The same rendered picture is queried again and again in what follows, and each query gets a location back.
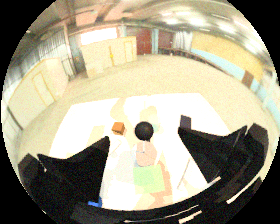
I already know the small orange cube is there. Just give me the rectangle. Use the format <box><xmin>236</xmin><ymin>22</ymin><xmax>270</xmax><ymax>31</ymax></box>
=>
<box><xmin>111</xmin><ymin>122</ymin><xmax>125</xmax><ymax>136</ymax></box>

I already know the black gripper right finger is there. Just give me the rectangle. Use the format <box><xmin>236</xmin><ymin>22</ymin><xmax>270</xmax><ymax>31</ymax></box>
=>
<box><xmin>177</xmin><ymin>124</ymin><xmax>247</xmax><ymax>184</ymax></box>

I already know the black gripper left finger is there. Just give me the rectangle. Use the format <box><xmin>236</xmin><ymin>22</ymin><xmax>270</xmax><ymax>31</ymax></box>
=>
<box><xmin>36</xmin><ymin>136</ymin><xmax>111</xmax><ymax>203</ymax></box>

